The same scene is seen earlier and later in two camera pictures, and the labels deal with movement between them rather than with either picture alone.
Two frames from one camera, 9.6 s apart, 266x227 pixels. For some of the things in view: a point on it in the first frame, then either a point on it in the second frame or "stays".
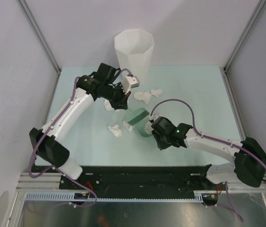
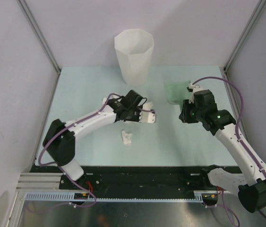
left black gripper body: x=115 y=95 → x=134 y=114
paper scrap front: x=115 y=130 → x=126 y=138
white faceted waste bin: x=134 y=48 stays
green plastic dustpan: x=140 y=126 → x=176 y=91
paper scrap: x=145 y=97 → x=147 y=106
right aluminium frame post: x=259 y=6 stays
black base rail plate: x=199 y=178 stays
